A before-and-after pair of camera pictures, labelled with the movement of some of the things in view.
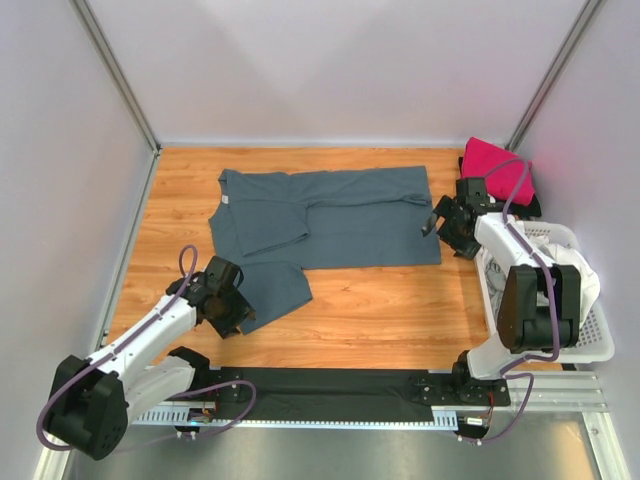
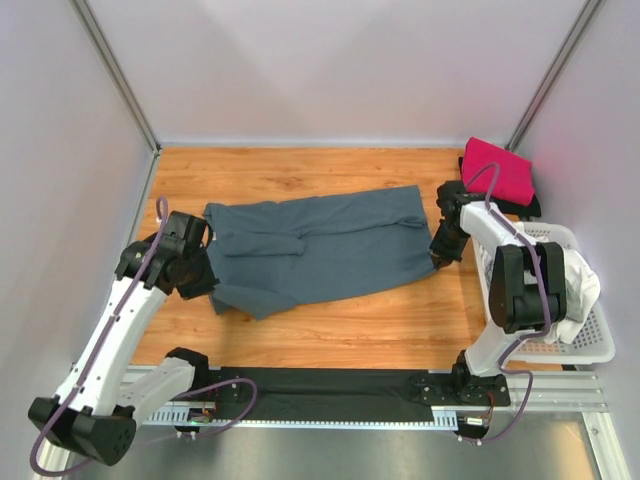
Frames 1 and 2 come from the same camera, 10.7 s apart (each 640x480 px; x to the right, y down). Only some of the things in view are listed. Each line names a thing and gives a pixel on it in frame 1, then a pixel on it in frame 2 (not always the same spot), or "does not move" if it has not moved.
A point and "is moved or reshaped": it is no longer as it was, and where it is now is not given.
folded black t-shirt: [532, 210] does not move
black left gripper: [242, 310] → [203, 287]
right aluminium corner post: [527, 120] does not move
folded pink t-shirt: [480, 158] does not move
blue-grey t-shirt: [277, 226] is moved or reshaped
